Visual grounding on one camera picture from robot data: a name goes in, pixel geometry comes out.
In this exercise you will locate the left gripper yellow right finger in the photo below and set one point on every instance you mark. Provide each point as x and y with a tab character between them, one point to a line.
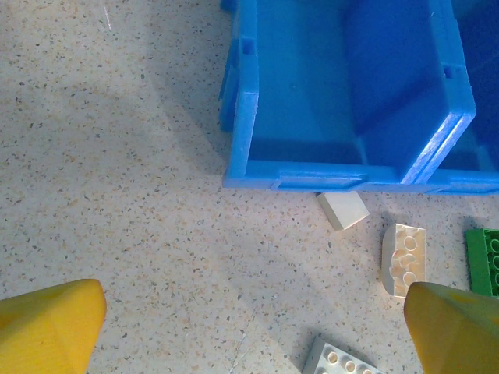
460	335

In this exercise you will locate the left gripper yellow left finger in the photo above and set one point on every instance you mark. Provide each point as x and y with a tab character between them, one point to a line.
43	331

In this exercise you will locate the long green lego brick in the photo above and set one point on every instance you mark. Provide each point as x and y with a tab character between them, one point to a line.
483	265

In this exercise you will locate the white arched lego brick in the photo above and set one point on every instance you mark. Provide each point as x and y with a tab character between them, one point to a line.
405	253

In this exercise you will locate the long white lego plate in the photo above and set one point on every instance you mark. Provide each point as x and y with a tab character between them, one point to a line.
331	360

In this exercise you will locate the small white lego block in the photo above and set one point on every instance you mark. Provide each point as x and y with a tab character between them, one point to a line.
343	212

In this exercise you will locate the blue plastic bin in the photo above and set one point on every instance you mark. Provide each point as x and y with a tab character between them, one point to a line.
304	78
485	58

